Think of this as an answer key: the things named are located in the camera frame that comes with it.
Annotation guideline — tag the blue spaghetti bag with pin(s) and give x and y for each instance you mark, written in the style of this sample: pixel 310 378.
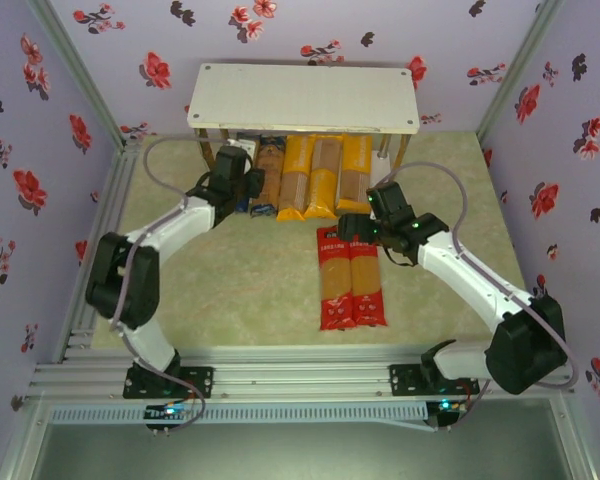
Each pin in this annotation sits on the blue spaghetti bag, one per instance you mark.
pixel 271 165

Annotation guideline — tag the yellow Pastayme spaghetti bag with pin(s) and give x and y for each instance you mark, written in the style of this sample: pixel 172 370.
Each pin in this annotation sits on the yellow Pastayme spaghetti bag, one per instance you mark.
pixel 322 185

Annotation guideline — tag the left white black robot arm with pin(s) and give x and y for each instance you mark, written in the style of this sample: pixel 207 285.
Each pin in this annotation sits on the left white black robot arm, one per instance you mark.
pixel 180 225

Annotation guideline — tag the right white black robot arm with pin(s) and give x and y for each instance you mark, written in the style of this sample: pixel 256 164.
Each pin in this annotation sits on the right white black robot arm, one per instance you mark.
pixel 470 275

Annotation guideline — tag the white two-tier metal shelf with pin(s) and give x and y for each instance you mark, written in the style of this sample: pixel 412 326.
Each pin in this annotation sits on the white two-tier metal shelf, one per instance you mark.
pixel 305 97

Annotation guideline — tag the red spaghetti bag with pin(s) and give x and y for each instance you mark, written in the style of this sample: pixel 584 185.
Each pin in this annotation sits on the red spaghetti bag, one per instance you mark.
pixel 336 280
pixel 367 285

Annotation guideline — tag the green marbled table mat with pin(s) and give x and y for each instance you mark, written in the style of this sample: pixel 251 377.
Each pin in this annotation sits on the green marbled table mat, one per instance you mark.
pixel 255 280

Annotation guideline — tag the circuit board green light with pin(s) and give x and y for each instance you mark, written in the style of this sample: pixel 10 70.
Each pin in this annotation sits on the circuit board green light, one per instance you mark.
pixel 447 407

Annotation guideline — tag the circuit board blue light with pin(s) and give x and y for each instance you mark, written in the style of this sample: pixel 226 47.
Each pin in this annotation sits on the circuit board blue light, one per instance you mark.
pixel 167 412

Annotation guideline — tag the aluminium side rail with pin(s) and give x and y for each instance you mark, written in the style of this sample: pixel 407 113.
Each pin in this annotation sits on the aluminium side rail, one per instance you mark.
pixel 105 200

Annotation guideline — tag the long aluminium mounting rail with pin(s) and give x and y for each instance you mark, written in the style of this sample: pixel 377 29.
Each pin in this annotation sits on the long aluminium mounting rail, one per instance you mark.
pixel 300 375

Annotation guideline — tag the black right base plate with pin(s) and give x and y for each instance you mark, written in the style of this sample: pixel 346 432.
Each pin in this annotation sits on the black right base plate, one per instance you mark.
pixel 405 380

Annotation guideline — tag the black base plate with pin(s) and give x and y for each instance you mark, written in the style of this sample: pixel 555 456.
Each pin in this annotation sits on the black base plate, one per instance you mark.
pixel 200 382
pixel 405 380

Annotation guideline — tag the aluminium corner post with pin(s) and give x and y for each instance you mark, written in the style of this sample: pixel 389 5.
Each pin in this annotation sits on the aluminium corner post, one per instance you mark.
pixel 77 67
pixel 522 65

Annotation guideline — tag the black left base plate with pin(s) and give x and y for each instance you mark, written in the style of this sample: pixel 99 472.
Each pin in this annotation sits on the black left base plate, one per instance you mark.
pixel 200 382

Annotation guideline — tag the aluminium frame bar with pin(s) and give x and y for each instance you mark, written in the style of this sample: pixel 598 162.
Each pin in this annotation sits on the aluminium frame bar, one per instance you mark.
pixel 25 440
pixel 572 440

